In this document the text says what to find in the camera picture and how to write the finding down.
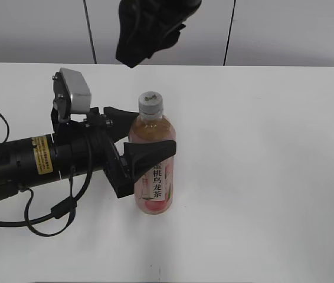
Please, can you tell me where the peach oolong tea bottle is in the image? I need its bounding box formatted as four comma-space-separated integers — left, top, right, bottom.
127, 111, 177, 216

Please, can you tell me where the white bottle cap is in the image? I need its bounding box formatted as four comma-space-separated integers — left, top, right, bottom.
138, 91, 163, 115

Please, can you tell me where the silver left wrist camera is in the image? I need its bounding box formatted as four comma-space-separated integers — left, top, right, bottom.
53, 67, 91, 123

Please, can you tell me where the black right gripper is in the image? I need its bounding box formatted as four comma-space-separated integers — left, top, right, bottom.
116, 0, 202, 68

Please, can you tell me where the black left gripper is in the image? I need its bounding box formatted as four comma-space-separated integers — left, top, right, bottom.
51, 107, 176, 198

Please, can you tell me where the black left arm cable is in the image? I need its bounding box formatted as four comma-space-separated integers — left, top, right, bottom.
0, 108, 93, 236

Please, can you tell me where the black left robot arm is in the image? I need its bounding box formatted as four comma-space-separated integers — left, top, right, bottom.
0, 107, 176, 198

